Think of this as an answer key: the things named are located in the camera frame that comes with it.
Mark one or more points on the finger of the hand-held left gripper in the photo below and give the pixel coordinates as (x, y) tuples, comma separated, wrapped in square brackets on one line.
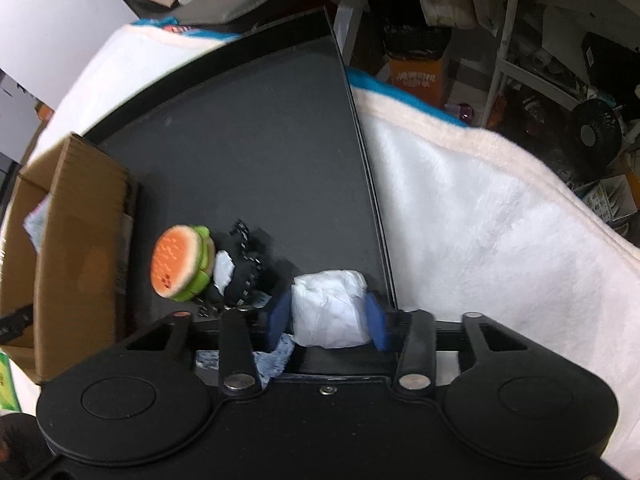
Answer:
[(15, 327)]

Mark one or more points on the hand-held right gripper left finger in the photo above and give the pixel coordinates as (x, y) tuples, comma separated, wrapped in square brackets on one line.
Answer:
[(277, 322)]

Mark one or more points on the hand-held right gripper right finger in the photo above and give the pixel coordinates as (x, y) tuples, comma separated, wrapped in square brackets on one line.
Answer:
[(375, 327)]

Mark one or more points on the denim plush toy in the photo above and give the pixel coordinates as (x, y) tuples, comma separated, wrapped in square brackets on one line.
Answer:
[(272, 361)]

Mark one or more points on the white soft packet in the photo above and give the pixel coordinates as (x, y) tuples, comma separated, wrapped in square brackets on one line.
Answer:
[(330, 310)]

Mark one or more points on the black stitched plush toy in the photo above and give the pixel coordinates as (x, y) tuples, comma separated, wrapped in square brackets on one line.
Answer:
[(247, 265)]

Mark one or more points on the brown cardboard box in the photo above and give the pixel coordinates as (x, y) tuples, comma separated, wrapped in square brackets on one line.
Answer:
[(80, 240)]

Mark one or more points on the burger plush toy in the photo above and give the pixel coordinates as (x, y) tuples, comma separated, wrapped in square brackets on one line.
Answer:
[(177, 265)]

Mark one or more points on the large black tray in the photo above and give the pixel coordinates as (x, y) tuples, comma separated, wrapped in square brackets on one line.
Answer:
[(260, 150)]

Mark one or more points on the green packet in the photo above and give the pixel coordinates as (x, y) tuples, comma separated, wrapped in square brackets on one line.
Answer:
[(6, 380)]

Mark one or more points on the blue white tissue packet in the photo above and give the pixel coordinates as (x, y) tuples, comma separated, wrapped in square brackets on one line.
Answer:
[(37, 222)]

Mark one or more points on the orange cardboard box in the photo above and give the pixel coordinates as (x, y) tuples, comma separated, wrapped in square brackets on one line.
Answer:
[(415, 82)]

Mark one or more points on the white patterned box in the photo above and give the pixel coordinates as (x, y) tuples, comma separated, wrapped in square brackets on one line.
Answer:
[(607, 200)]

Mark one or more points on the black bag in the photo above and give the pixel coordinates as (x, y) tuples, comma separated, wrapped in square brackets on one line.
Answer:
[(415, 37)]

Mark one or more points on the black round fan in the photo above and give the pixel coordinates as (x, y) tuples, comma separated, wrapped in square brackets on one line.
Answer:
[(597, 130)]

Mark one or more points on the white shelf rack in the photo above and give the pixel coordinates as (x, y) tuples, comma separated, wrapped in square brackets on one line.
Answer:
[(505, 35)]

